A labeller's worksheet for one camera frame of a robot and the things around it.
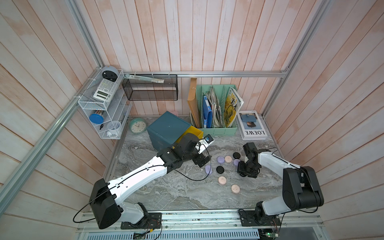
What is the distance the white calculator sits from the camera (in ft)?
2.46

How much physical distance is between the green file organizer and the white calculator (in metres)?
0.51

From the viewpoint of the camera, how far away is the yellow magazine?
3.19 ft
